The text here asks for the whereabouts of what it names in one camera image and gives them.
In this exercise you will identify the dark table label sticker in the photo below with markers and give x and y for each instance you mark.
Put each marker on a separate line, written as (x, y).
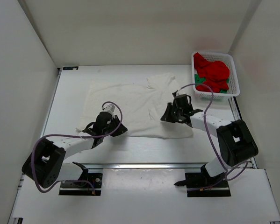
(70, 68)

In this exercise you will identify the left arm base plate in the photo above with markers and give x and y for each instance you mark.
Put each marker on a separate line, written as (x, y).
(83, 184)

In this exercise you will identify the white plastic basket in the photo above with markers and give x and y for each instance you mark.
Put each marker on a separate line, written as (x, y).
(233, 81)

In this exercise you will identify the red t shirt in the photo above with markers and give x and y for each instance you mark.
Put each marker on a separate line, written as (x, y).
(216, 70)

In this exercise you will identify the white t shirt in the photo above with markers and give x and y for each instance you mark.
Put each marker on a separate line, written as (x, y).
(142, 106)

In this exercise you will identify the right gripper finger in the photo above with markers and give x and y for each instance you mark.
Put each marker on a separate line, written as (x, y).
(167, 116)
(175, 113)

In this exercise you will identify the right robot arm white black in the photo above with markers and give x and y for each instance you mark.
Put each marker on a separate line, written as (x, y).
(236, 143)

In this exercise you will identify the green t shirt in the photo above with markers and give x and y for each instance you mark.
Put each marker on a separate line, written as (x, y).
(216, 86)

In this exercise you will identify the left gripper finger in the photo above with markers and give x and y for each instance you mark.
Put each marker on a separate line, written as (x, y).
(117, 121)
(120, 130)

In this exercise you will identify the aluminium table rail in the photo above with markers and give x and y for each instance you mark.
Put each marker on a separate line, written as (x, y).
(143, 165)

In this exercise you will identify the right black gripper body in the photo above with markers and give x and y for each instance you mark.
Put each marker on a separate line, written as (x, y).
(181, 113)

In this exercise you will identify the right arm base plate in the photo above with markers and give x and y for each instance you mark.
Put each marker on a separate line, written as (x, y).
(203, 185)

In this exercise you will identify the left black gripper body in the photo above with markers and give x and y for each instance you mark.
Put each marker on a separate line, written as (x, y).
(111, 129)

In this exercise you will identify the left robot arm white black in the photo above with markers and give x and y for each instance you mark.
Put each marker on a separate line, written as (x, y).
(45, 164)

